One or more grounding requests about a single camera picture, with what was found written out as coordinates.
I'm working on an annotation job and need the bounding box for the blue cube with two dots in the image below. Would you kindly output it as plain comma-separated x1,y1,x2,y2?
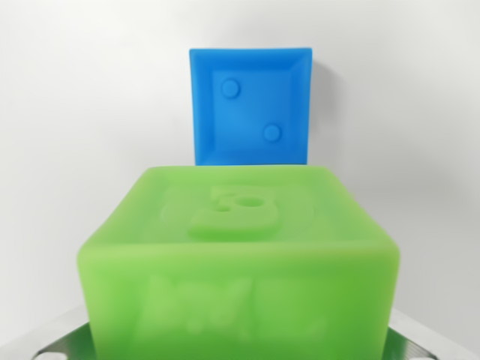
188,46,314,167

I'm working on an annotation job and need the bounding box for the green embossed cube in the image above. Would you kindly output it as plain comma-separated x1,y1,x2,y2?
76,164,401,360

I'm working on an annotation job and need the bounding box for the gripper left finger with black rubber pad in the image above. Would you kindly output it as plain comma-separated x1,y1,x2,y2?
0,299,99,360

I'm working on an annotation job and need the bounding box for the gripper right finger with black rubber pad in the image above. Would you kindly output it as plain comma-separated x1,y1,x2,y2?
381,298,480,360

